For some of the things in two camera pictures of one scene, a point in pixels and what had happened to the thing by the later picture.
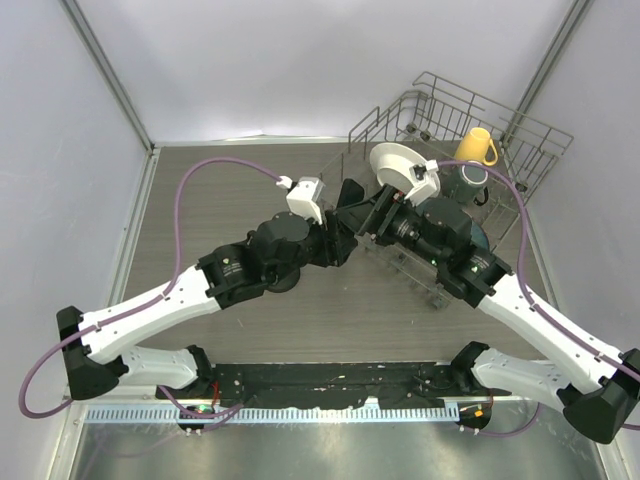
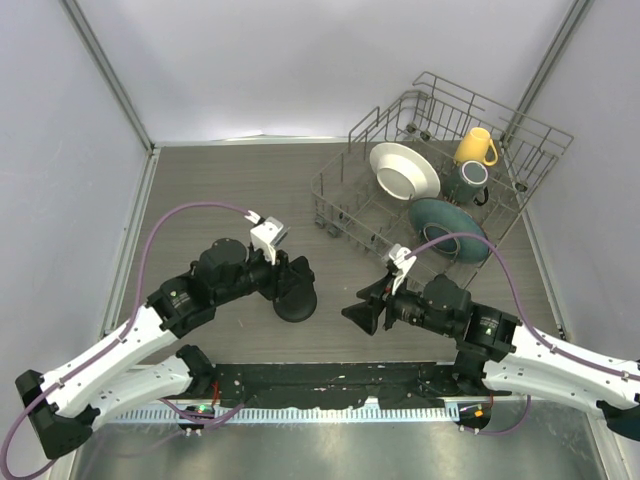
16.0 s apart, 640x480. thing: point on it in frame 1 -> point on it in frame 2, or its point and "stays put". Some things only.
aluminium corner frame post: x=555 y=53 stays put
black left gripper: x=336 y=243 -> x=281 y=276
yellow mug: x=476 y=145 stays put
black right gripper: x=358 y=215 -> x=366 y=313
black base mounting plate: x=397 y=384 stays put
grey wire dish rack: x=445 y=164 stays put
